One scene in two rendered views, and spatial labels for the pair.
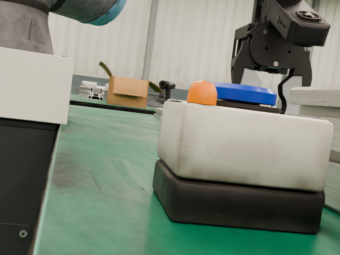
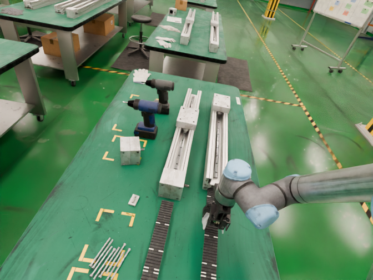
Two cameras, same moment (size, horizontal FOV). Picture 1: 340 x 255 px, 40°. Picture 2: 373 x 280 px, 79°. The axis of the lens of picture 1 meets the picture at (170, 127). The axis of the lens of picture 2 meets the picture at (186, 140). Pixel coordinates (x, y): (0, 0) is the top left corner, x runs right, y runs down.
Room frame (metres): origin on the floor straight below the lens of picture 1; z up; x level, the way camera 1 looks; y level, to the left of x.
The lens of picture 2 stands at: (1.11, -0.20, 1.61)
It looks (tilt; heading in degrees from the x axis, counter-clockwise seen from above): 39 degrees down; 190
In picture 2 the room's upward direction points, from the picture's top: 12 degrees clockwise
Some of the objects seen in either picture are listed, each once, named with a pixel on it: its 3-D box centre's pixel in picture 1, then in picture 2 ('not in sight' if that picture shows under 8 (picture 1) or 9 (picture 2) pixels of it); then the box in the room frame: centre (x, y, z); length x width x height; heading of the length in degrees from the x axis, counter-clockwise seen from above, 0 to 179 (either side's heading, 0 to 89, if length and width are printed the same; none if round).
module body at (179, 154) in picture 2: not in sight; (186, 126); (0.05, -0.40, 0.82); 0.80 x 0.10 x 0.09; 9
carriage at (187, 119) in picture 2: not in sight; (187, 119); (0.05, -0.40, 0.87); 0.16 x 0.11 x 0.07; 9
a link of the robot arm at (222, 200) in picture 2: not in sight; (227, 194); (0.61, -0.11, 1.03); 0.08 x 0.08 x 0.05
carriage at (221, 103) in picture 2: not in sight; (220, 104); (-0.23, -0.25, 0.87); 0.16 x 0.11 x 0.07; 9
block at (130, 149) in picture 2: not in sight; (132, 150); (0.37, -0.58, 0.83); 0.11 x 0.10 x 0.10; 121
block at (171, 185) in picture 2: not in sight; (174, 184); (0.48, -0.32, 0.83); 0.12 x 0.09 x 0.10; 99
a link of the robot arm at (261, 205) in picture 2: not in sight; (260, 203); (0.67, -0.03, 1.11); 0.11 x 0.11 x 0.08; 44
